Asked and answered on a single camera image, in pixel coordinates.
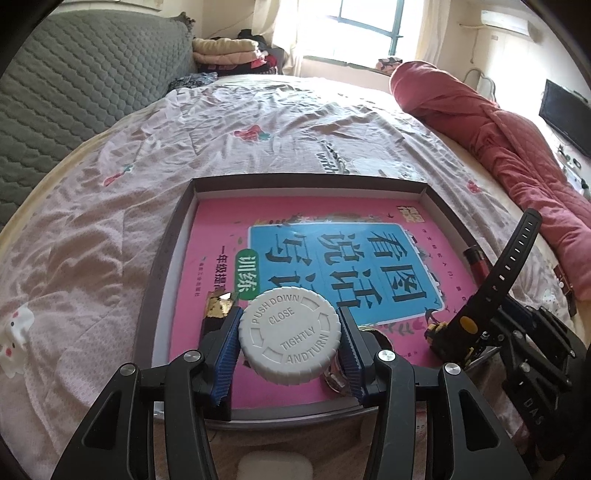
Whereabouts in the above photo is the cluttered television stand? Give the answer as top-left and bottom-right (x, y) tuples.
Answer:
(556, 143), (591, 204)

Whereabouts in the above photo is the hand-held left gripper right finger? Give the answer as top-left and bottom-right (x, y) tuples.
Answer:
(337, 307), (522, 480)

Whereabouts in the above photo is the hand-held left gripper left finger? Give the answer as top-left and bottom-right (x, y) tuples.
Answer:
(51, 305), (245, 480)

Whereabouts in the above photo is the white air conditioner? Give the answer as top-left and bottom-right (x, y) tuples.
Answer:
(480, 10), (532, 37)

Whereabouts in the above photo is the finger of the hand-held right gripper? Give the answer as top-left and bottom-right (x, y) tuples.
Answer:
(466, 295), (575, 393)

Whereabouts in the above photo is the shallow grey box tray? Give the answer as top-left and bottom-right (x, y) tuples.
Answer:
(136, 178), (497, 428)

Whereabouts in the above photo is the white metal frame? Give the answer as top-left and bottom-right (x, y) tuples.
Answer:
(464, 68), (495, 93)

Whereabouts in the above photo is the yellow watch with black strap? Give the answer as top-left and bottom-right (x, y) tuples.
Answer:
(425, 208), (543, 365)

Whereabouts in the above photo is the white plastic case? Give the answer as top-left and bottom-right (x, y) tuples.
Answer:
(236, 450), (315, 480)

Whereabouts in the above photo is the gold foil item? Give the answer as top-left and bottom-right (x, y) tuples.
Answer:
(198, 293), (238, 335)

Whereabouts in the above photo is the red lighter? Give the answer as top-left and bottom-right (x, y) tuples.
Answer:
(464, 247), (492, 280)

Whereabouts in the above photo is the black television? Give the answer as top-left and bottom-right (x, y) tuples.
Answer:
(539, 78), (591, 158)

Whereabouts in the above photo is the pile of folded clothes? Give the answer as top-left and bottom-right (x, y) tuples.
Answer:
(191, 28), (289, 77)

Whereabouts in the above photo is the window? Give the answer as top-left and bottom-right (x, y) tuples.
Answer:
(300, 0), (423, 63)

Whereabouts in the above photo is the red quilt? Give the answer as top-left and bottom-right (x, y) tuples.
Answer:
(389, 60), (591, 317)

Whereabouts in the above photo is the grey quilted headboard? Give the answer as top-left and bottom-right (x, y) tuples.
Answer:
(0, 9), (199, 227)

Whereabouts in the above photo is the white child-proof bottle cap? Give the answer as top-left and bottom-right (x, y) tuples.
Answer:
(238, 288), (345, 384)

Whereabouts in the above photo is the cream curtain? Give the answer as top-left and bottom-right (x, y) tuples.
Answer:
(272, 0), (342, 75)
(416, 0), (467, 65)

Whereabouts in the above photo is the dark patterned cloth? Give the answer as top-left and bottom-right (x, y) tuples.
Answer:
(167, 71), (218, 93)

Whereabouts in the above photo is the pink and blue book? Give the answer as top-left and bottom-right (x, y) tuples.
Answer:
(168, 196), (481, 409)

